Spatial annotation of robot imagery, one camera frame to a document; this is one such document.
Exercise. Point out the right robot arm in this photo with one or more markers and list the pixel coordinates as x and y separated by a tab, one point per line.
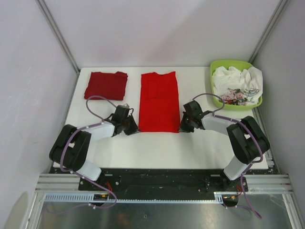
248	141

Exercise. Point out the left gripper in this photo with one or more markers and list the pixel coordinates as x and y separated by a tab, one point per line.
134	129

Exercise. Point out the white printed t-shirt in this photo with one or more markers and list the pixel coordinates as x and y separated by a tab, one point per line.
236	87

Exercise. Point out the bright red kungfu t-shirt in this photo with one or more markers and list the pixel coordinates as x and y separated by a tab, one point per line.
159	103

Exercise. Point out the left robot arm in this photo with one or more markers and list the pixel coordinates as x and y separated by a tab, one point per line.
72	144

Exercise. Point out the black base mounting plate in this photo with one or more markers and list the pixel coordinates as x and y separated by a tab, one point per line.
168	183

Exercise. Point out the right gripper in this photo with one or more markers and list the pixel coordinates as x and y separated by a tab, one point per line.
183	128

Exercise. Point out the white cable duct rail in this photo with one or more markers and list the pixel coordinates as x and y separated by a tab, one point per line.
102	198

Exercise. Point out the folded dark red shirt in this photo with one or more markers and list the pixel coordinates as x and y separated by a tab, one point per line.
112	86

